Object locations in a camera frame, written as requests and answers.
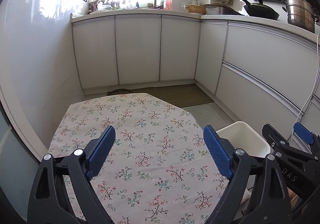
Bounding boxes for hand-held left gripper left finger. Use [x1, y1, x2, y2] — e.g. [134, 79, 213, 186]
[27, 125, 116, 224]

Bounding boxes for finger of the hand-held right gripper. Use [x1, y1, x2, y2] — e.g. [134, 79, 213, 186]
[293, 122, 320, 160]
[262, 124, 292, 158]

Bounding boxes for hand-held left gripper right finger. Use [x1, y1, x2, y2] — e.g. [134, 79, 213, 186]
[203, 125, 293, 224]

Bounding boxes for white plastic bin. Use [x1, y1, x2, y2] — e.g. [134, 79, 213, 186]
[215, 121, 271, 158]

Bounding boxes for person's right hand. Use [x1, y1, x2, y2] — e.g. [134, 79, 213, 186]
[287, 188, 300, 212]

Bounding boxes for glass sliding door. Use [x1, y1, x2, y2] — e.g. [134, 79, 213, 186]
[0, 114, 33, 224]

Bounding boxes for white kitchen cabinets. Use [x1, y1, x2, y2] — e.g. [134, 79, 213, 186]
[71, 10, 320, 139]

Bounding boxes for steel stock pot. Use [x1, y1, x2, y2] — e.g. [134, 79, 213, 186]
[282, 0, 320, 33]

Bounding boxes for white kitchen countertop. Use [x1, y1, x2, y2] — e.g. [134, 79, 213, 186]
[71, 9, 320, 44]

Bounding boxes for black wok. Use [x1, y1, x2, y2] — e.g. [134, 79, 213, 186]
[232, 0, 280, 20]

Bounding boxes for metal basin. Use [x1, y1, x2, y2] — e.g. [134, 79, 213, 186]
[202, 4, 244, 16]

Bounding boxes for woven basket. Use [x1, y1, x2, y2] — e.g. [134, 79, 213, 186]
[185, 4, 207, 14]

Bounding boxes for white cable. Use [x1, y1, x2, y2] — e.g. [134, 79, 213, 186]
[290, 34, 320, 142]

